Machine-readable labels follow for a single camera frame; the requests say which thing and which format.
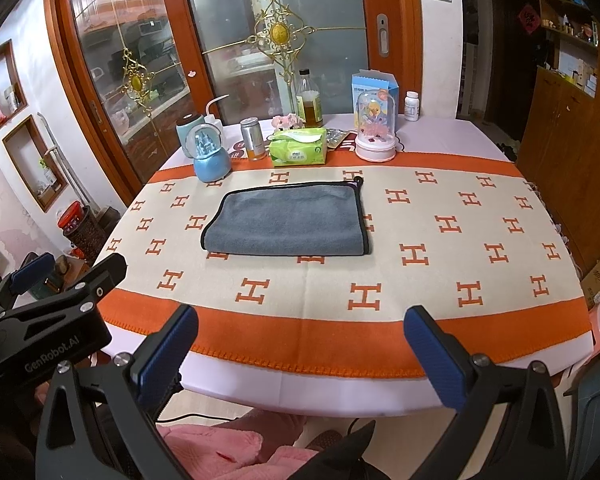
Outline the pink knit garment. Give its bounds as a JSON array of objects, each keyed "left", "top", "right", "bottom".
[{"left": 157, "top": 407, "right": 321, "bottom": 480}]

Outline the red container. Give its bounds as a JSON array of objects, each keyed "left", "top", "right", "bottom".
[{"left": 56, "top": 201, "right": 88, "bottom": 233}]

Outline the red door decoration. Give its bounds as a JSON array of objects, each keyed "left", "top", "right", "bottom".
[{"left": 517, "top": 2, "right": 541, "bottom": 36}]

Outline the glass dome ornament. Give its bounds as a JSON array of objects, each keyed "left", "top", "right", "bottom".
[{"left": 355, "top": 89, "right": 398, "bottom": 162}]

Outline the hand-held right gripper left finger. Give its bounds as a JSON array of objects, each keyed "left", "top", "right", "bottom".
[{"left": 34, "top": 304, "right": 201, "bottom": 480}]

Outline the silver can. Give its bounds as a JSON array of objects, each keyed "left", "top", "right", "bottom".
[{"left": 240, "top": 117, "right": 267, "bottom": 161}]

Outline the grey towel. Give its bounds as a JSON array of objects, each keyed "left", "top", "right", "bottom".
[{"left": 200, "top": 175, "right": 373, "bottom": 257}]

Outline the glass oil bottle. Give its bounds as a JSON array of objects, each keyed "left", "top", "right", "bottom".
[{"left": 295, "top": 69, "right": 325, "bottom": 128}]

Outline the wooden cabinet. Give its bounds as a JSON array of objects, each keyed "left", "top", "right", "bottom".
[{"left": 515, "top": 0, "right": 600, "bottom": 281}]

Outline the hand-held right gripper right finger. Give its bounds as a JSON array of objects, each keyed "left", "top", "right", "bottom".
[{"left": 403, "top": 305, "right": 569, "bottom": 480}]

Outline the blue snow globe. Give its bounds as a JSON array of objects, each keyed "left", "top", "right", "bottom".
[{"left": 192, "top": 127, "right": 231, "bottom": 182}]

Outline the teal round jar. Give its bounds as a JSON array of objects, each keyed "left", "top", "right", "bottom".
[{"left": 175, "top": 112, "right": 208, "bottom": 158}]

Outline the green tissue packet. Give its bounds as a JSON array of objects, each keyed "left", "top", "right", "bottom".
[{"left": 269, "top": 127, "right": 328, "bottom": 167}]

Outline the wooden wall niche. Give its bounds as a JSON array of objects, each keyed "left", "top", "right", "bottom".
[
  {"left": 0, "top": 40, "right": 28, "bottom": 131},
  {"left": 2, "top": 115, "right": 68, "bottom": 211}
]

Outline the dark carved stand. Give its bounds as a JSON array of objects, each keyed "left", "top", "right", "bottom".
[{"left": 62, "top": 220, "right": 107, "bottom": 263}]

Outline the grey-green chair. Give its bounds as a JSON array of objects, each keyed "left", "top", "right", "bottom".
[{"left": 562, "top": 355, "right": 600, "bottom": 480}]

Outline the orange and cream printed blanket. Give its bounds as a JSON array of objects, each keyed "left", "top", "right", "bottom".
[{"left": 92, "top": 152, "right": 598, "bottom": 381}]

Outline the blue carton box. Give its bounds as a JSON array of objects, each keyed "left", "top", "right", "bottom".
[{"left": 351, "top": 69, "right": 400, "bottom": 131}]

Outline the wooden framed glass door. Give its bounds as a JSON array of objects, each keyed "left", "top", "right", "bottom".
[
  {"left": 45, "top": 0, "right": 216, "bottom": 206},
  {"left": 180, "top": 0, "right": 423, "bottom": 128}
]

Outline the dark door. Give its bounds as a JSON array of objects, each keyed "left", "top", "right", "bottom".
[{"left": 490, "top": 0, "right": 546, "bottom": 141}]

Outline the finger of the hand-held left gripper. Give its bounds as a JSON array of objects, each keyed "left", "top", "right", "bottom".
[
  {"left": 0, "top": 252, "right": 129, "bottom": 319},
  {"left": 0, "top": 253, "right": 57, "bottom": 312}
]

